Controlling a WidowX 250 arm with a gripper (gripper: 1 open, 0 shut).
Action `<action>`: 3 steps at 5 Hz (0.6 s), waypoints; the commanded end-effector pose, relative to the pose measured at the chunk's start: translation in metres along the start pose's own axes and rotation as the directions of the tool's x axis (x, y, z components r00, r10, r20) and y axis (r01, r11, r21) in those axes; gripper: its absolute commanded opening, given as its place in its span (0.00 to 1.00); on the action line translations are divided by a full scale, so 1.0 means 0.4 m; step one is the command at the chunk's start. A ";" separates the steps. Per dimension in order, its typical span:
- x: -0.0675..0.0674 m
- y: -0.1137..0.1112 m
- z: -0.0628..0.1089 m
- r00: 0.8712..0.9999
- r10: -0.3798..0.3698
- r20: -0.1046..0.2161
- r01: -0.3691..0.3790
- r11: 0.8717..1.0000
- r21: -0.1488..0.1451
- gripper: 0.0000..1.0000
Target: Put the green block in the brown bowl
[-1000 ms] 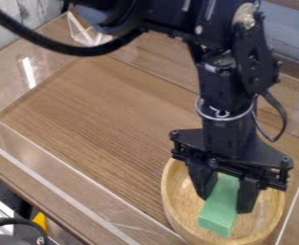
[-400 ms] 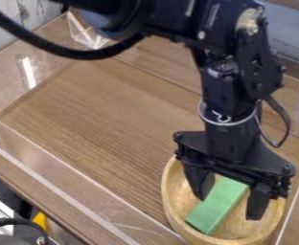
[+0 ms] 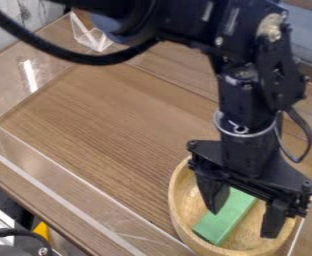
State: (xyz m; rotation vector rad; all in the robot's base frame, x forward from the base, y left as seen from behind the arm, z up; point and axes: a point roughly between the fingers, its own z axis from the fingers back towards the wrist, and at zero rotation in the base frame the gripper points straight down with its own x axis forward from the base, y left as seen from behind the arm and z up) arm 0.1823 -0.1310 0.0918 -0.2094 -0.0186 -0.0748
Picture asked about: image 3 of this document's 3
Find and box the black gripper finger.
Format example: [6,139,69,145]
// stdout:
[196,174,229,214]
[260,200,288,239]

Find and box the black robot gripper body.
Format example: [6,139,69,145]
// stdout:
[185,126,312,218]

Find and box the green rectangular block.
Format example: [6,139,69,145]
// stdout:
[192,189,257,246]

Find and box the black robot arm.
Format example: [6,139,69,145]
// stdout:
[0,0,312,239]

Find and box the brown wooden bowl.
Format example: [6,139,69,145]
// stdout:
[168,158,296,256]

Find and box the yellow black device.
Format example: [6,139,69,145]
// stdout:
[13,223,62,256]

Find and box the black cable lower left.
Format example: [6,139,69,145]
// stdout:
[0,227,53,256]

